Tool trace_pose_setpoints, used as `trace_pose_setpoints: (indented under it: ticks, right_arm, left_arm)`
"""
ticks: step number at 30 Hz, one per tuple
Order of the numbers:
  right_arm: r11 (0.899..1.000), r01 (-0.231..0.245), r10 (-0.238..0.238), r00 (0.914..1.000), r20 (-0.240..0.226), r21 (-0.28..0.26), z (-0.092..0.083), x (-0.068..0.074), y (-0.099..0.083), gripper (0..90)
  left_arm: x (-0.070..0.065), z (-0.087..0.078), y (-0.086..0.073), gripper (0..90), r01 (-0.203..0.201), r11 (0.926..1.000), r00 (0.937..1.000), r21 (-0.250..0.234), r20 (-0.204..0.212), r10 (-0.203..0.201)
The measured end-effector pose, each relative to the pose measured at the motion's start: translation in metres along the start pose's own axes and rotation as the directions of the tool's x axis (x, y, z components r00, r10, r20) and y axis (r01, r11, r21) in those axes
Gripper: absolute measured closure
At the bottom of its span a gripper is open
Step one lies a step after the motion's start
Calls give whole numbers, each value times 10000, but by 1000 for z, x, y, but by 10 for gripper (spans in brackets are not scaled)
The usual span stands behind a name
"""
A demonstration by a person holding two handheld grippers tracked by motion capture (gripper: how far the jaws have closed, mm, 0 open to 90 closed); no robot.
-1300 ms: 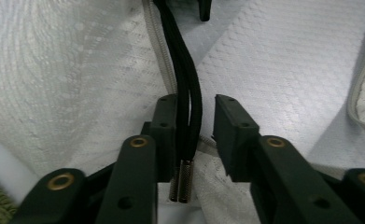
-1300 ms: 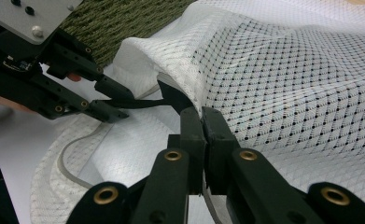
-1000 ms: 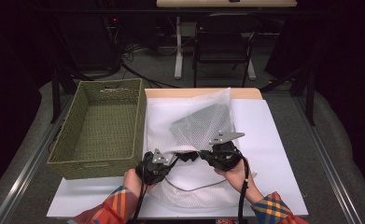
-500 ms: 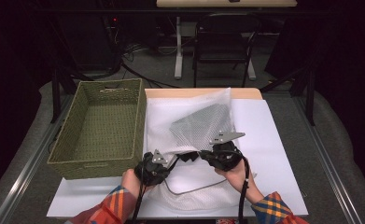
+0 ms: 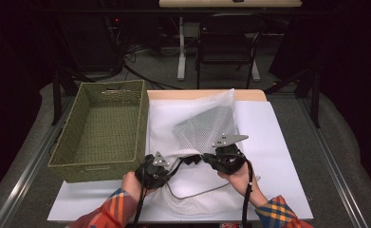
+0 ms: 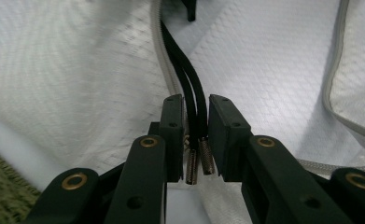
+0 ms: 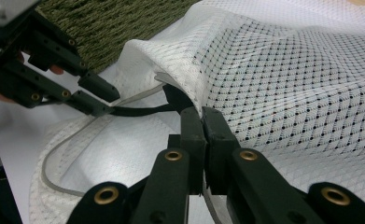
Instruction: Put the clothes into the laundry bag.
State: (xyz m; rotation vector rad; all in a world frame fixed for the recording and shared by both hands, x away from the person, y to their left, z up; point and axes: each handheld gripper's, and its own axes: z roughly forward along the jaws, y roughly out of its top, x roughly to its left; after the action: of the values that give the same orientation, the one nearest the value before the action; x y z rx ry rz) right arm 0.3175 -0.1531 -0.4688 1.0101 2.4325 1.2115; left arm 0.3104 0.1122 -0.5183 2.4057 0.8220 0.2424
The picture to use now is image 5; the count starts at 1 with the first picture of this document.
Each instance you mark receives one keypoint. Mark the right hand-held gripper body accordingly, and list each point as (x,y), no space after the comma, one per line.
(227,160)

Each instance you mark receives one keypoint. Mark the white mesh laundry bag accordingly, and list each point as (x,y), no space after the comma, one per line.
(164,120)

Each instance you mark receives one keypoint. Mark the black metal stand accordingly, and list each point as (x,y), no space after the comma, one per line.
(57,98)
(315,98)

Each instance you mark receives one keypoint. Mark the green woven basket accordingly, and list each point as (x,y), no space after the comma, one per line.
(110,126)

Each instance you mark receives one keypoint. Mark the person's left hand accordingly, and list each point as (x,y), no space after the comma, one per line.
(132,186)

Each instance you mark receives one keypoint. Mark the power strip with red light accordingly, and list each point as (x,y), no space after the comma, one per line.
(115,21)

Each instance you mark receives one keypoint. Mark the metal floor rail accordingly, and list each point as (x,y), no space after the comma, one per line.
(335,171)
(31,167)

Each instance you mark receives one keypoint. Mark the red printed packet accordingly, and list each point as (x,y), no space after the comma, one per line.
(229,225)

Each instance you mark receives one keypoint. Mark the black folding chair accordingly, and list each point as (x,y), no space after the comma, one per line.
(224,47)

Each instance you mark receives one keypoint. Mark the person's right hand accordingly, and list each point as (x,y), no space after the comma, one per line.
(241,183)

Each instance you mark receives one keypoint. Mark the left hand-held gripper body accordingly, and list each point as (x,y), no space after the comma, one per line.
(154,174)

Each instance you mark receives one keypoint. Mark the beige desk with white legs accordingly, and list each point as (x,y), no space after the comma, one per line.
(181,63)

